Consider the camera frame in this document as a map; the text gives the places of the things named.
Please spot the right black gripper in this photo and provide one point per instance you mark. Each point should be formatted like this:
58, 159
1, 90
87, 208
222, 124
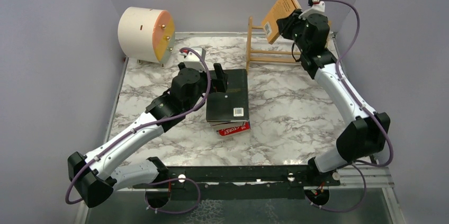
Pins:
285, 25

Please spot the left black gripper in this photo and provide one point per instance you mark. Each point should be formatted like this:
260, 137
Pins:
212, 81

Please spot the green treehouse book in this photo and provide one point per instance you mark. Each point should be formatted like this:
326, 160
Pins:
232, 105

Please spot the orange treehouse book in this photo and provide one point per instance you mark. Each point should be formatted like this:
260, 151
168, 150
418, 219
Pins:
280, 10

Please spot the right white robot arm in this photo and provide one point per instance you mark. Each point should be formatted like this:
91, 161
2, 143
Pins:
366, 129

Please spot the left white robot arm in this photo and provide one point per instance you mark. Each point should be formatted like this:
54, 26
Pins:
94, 176

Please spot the wooden book rack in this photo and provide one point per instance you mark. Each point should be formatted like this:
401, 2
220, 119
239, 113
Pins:
270, 55

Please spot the purple treehouse book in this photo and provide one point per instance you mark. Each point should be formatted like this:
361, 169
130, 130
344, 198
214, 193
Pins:
226, 124

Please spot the red treehouse book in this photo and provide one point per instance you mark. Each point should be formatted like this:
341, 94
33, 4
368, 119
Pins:
232, 131

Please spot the cream round drawer cabinet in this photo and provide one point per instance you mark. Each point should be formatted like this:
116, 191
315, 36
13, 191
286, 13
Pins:
147, 34

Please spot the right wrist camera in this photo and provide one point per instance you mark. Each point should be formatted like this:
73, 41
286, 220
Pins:
315, 7

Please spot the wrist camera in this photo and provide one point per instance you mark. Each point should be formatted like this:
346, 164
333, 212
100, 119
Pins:
192, 61
315, 7

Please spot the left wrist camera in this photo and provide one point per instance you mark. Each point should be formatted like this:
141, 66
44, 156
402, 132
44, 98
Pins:
192, 61

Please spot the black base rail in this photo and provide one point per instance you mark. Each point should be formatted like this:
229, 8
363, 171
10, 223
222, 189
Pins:
182, 183

